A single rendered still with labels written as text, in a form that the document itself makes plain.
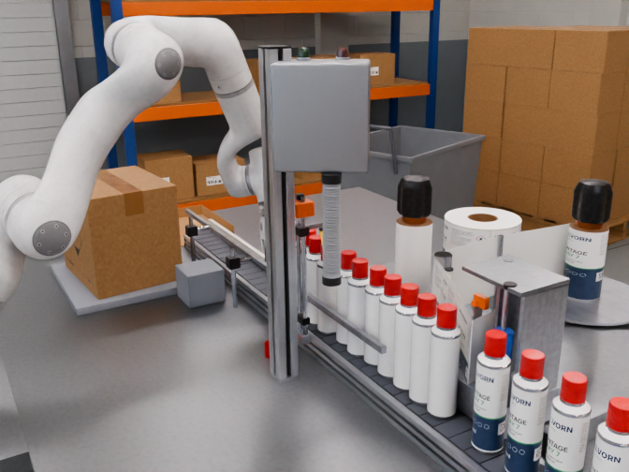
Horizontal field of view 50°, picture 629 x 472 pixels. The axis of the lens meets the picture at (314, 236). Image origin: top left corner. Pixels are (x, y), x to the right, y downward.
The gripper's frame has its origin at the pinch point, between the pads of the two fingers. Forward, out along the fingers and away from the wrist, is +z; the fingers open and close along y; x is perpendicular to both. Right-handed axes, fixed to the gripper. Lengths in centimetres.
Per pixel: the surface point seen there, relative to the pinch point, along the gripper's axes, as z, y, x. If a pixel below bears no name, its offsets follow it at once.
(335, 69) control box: -36, -9, -53
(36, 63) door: -164, 8, 381
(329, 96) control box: -32, -10, -51
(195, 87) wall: -140, 132, 395
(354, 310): 7.4, -2.5, -32.7
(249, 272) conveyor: -1.0, -1.4, 21.3
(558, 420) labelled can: 21, -3, -82
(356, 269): -0.8, -1.7, -35.1
